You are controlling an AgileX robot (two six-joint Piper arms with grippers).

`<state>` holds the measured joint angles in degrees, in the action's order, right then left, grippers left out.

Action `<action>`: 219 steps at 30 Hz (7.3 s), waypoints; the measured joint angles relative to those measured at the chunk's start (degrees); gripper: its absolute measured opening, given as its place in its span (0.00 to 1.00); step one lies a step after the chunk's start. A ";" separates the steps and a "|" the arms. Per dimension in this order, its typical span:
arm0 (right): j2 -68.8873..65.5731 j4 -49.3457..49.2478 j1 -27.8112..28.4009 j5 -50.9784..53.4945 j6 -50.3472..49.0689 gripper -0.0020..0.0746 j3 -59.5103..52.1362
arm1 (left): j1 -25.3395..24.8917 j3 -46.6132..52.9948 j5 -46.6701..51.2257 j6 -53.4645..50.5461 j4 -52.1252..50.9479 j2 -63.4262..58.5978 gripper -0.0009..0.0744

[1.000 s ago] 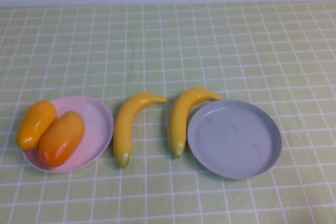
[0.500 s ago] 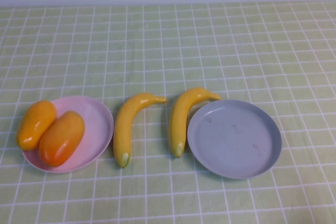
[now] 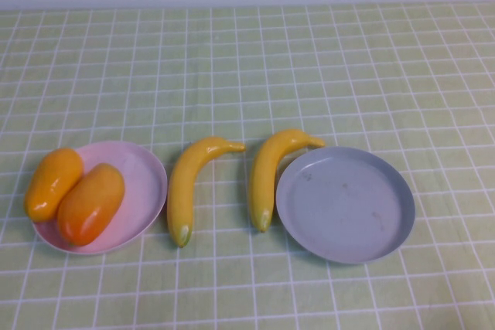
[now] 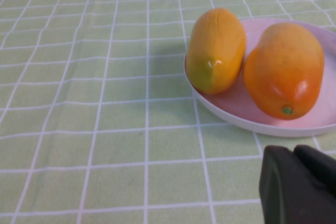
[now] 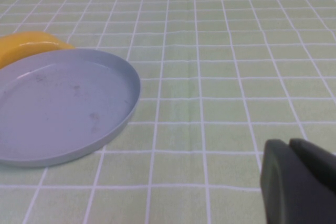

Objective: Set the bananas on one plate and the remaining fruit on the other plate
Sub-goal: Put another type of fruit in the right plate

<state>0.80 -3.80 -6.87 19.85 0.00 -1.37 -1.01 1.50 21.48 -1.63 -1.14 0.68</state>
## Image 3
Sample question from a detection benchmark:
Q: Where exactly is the yellow plastic banana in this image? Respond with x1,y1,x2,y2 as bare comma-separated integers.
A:
166,136,247,248
247,129,326,233

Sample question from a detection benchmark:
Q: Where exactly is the orange-red plastic mango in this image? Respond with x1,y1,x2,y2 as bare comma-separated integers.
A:
56,162,126,247

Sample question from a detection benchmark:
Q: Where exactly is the yellow plastic mango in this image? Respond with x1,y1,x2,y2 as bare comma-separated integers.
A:
23,147,84,223

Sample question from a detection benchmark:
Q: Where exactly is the pink round plate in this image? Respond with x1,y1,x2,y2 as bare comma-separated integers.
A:
32,141,169,257

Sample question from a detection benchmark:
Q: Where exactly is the grey-blue round plate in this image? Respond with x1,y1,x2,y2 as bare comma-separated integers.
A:
275,146,416,265

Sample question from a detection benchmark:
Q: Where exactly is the green checkered tablecloth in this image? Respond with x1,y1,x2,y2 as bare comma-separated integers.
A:
0,2,495,330

